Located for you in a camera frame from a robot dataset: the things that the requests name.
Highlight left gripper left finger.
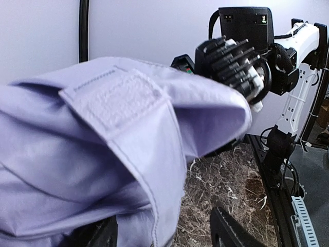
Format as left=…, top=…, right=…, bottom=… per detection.
left=64, top=216, right=118, bottom=247

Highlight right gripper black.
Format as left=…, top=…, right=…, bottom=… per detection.
left=170, top=54, right=240, bottom=158

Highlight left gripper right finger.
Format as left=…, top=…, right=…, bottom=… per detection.
left=210, top=207, right=265, bottom=247

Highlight lavender folding umbrella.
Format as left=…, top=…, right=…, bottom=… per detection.
left=1, top=57, right=252, bottom=246

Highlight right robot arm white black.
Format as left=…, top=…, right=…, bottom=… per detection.
left=171, top=12, right=328, bottom=173

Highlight grey slotted cable duct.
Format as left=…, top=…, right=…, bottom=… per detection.
left=291, top=196, right=319, bottom=247

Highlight black front table rail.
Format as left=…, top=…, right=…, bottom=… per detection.
left=245, top=134, right=298, bottom=246

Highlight left black corner post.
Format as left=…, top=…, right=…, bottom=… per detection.
left=78, top=0, right=89, bottom=63

